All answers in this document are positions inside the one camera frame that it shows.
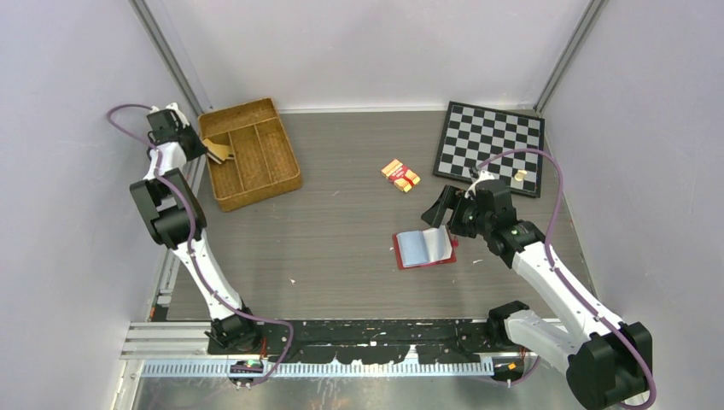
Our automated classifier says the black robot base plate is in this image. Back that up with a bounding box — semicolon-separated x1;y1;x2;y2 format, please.
207;318;544;366

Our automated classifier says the red and gold card box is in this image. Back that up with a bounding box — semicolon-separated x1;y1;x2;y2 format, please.
381;159;421;193

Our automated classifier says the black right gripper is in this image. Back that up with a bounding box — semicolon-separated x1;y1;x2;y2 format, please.
421;184;492;239

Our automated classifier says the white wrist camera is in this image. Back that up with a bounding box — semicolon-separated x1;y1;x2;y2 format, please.
147;102;190;129
464;170;498;198

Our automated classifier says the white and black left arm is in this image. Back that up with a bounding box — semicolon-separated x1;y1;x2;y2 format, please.
130;102;262;354

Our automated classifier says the red leather card holder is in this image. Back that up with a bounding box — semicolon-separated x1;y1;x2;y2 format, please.
392;226;458;270

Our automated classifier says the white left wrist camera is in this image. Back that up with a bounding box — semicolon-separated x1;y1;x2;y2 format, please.
147;102;190;129

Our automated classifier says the black and white chessboard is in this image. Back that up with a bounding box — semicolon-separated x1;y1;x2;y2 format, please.
433;102;546;198

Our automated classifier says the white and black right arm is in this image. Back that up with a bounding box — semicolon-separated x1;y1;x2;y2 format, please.
421;179;657;409

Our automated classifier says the small wooden chess piece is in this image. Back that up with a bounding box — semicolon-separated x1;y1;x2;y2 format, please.
513;169;528;182

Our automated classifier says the aluminium frame rail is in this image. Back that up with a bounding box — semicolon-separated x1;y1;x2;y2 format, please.
144;127;205;308

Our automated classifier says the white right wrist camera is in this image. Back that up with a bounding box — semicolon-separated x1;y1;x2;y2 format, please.
464;170;498;198

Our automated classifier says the woven wicker divided tray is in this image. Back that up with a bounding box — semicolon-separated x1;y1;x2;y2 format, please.
198;98;302;212

